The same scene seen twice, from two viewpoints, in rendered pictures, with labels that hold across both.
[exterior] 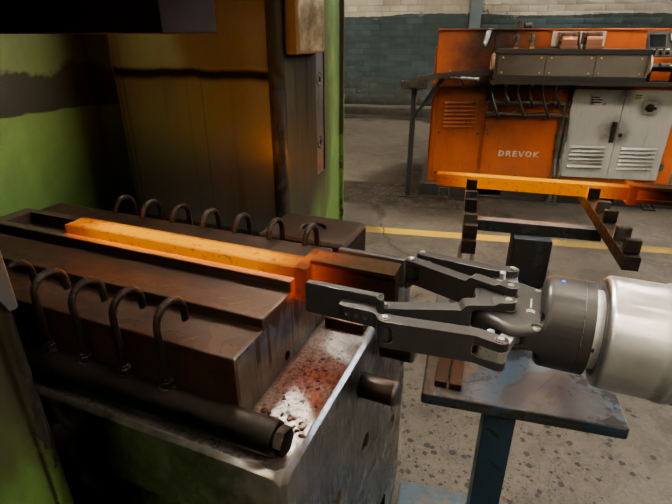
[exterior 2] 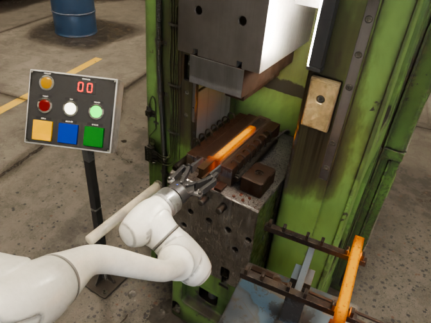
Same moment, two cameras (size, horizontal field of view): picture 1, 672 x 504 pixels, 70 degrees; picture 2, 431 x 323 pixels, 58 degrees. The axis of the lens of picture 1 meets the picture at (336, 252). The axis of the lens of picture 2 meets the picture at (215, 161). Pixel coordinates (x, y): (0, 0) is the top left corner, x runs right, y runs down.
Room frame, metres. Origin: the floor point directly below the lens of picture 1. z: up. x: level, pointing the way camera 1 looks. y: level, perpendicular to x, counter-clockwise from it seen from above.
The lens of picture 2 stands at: (0.55, -1.12, 1.81)
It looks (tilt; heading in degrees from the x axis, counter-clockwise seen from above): 35 degrees down; 97
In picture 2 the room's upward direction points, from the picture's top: 5 degrees clockwise
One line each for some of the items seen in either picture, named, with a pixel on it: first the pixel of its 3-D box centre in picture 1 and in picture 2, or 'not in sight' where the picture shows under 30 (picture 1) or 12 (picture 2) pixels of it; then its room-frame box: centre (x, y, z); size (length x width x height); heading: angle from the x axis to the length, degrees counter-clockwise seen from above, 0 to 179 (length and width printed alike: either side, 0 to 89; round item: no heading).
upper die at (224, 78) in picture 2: not in sight; (245, 58); (0.47, 0.24, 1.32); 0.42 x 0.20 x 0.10; 68
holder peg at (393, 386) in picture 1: (379, 389); (202, 200); (0.40, -0.05, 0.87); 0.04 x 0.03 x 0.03; 68
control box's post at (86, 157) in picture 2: not in sight; (95, 204); (-0.15, 0.18, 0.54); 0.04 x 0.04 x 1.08; 68
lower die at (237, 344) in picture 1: (126, 281); (235, 143); (0.47, 0.24, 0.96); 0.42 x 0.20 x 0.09; 68
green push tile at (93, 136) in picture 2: not in sight; (93, 136); (-0.05, 0.06, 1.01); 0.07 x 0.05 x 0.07; 3
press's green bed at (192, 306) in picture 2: not in sight; (231, 265); (0.53, 0.22, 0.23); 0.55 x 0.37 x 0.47; 68
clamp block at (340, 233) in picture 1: (314, 249); (258, 179); (0.58, 0.03, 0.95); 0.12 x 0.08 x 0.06; 68
